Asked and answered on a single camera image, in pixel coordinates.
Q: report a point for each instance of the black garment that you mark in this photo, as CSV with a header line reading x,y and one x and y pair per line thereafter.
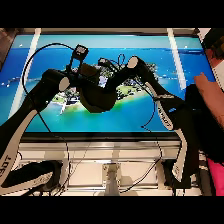
x,y
96,98

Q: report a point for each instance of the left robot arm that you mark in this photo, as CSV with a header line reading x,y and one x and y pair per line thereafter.
x,y
20,117

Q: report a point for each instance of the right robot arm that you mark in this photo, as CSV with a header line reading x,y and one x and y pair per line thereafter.
x,y
165,113

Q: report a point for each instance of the person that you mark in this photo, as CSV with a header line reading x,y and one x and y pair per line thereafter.
x,y
210,94

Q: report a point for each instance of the pink garment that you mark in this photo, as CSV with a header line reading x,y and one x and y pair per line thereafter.
x,y
216,178

